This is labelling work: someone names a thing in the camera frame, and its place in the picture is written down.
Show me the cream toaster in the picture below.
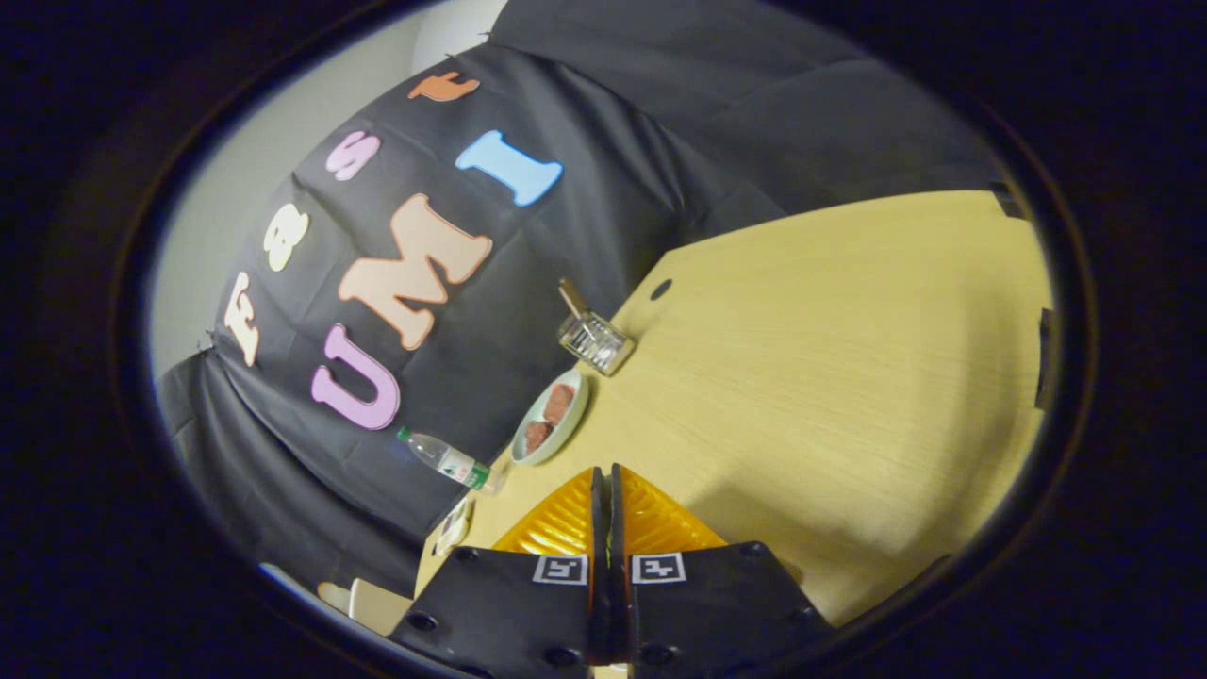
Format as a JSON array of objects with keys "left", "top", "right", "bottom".
[{"left": 318, "top": 577, "right": 416, "bottom": 638}]

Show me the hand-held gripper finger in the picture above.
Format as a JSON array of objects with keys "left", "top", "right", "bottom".
[
  {"left": 389, "top": 465, "right": 612, "bottom": 679},
  {"left": 608, "top": 462, "right": 835, "bottom": 679}
]

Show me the black backdrop cloth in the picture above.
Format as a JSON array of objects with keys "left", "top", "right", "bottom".
[{"left": 156, "top": 0, "right": 1015, "bottom": 600}]

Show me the white divided dish of beans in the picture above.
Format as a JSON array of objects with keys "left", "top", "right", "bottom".
[{"left": 432, "top": 498, "right": 475, "bottom": 557}]

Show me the square glass jar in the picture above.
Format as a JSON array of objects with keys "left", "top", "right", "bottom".
[{"left": 556, "top": 311, "right": 637, "bottom": 378}]

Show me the pale green round plate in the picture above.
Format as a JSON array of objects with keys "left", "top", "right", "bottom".
[{"left": 509, "top": 368, "right": 592, "bottom": 467}]

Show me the clear plastic water bottle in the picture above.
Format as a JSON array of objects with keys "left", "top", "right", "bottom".
[{"left": 396, "top": 426, "right": 505, "bottom": 496}]

